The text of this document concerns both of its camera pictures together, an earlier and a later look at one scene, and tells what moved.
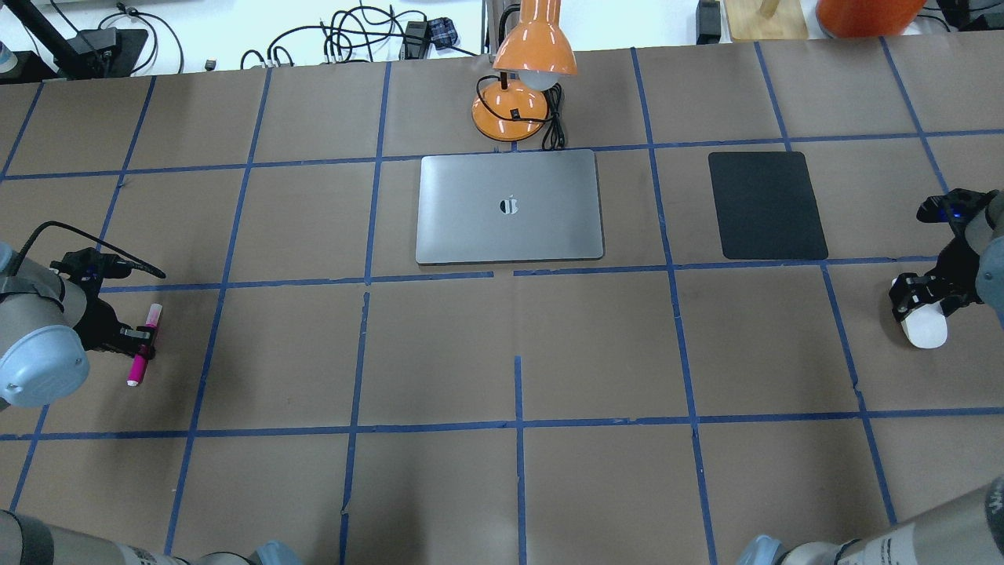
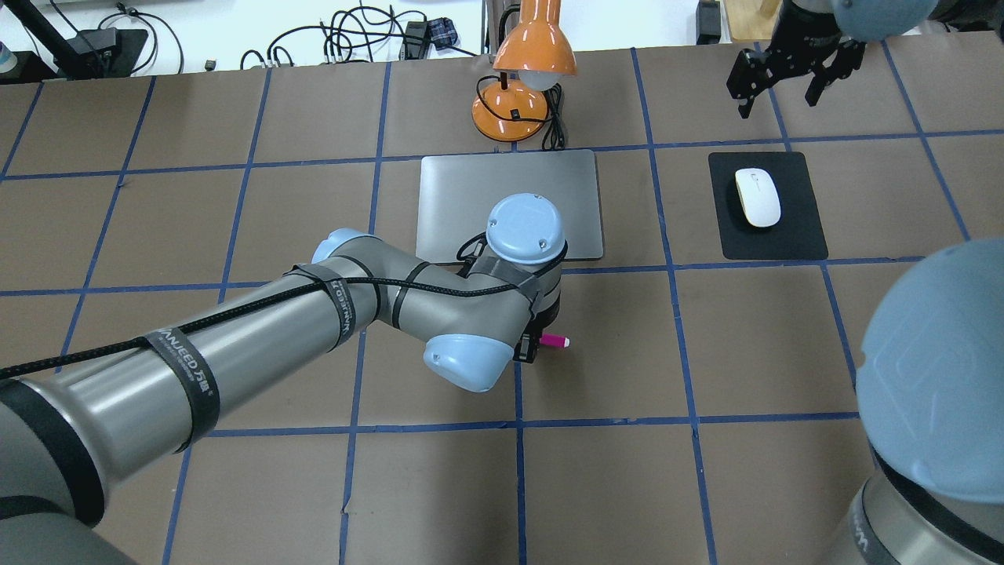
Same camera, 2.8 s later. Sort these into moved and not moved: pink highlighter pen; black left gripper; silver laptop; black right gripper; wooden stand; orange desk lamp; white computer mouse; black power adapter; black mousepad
Moved: black right gripper; white computer mouse; black left gripper; pink highlighter pen
Not moved: black mousepad; orange desk lamp; black power adapter; wooden stand; silver laptop
